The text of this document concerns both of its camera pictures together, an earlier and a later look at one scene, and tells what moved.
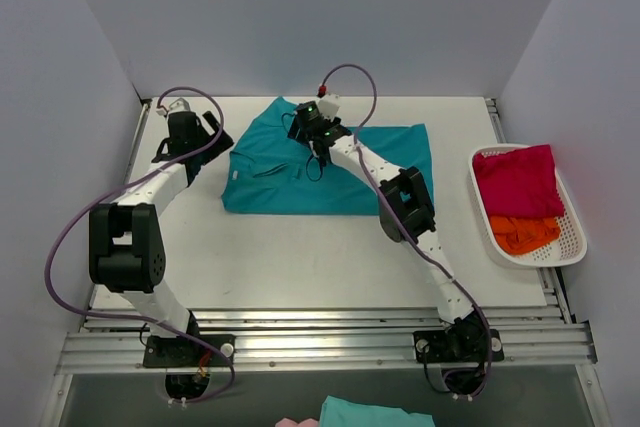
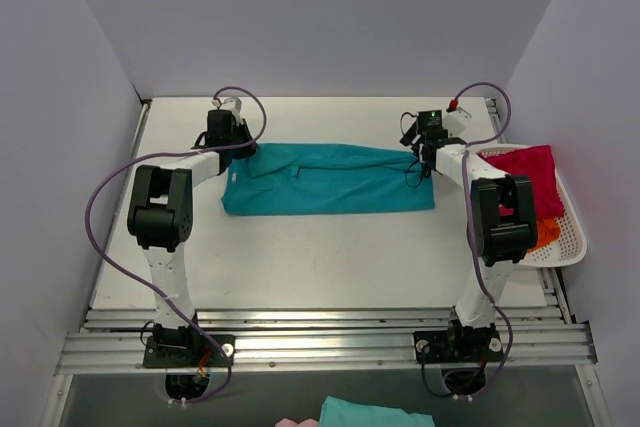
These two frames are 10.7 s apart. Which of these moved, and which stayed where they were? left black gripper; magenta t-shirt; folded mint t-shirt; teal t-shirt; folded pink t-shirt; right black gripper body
Moved: left black gripper; teal t-shirt; right black gripper body
Stayed: magenta t-shirt; folded mint t-shirt; folded pink t-shirt
